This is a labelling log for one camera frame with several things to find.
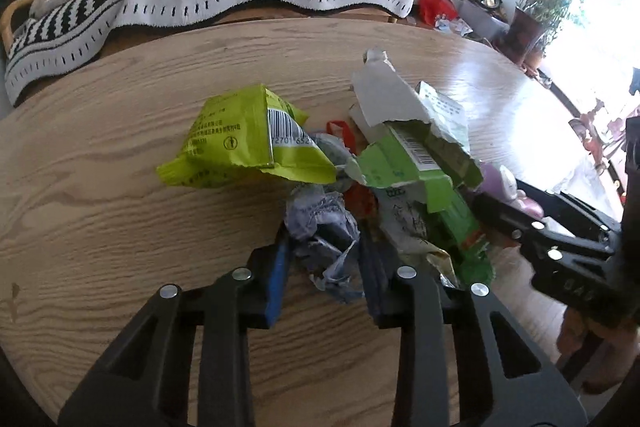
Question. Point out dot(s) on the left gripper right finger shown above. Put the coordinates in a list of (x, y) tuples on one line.
[(504, 378)]

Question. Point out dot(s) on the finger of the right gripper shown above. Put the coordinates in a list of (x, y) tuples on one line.
[(513, 219), (578, 217)]

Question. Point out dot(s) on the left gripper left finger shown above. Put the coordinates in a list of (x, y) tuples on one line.
[(143, 377)]

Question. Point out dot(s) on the grey blue paper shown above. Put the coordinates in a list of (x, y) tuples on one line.
[(327, 237)]

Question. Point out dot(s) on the person's right hand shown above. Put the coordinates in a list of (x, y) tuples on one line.
[(614, 357)]

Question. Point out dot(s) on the pink purple plush toy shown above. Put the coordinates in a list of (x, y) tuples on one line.
[(500, 183)]

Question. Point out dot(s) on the green toy truck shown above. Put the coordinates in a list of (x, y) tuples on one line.
[(460, 234)]

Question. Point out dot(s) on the child tricycle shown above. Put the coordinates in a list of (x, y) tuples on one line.
[(602, 143)]

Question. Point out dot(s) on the beige printed snack wrapper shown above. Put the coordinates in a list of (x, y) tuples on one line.
[(403, 222)]

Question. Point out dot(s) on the torn green white carton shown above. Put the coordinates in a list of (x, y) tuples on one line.
[(417, 138)]

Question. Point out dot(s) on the red small wrapper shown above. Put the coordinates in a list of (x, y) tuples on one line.
[(359, 199)]

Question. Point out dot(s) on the potted green plant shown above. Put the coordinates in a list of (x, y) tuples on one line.
[(537, 23)]

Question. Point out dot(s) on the red plastic bag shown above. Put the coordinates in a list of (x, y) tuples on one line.
[(430, 11)]

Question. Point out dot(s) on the yellow green snack bag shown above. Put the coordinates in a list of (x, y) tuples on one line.
[(247, 130)]

